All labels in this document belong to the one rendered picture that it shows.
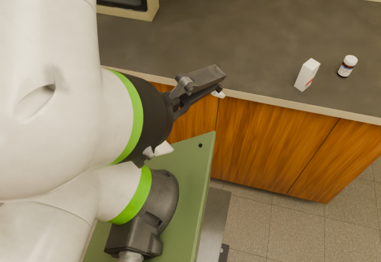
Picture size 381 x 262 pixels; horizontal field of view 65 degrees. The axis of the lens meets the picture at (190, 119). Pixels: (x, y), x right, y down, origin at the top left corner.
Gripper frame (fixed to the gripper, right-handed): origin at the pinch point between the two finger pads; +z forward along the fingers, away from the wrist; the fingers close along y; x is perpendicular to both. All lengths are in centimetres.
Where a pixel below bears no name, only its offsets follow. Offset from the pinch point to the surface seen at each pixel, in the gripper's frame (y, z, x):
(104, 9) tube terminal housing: 9, 61, -77
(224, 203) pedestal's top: 17.1, 31.8, 15.8
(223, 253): 64, 109, 38
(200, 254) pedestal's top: 27.6, 22.4, 20.7
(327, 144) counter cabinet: -14, 86, 29
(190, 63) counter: -1, 59, -30
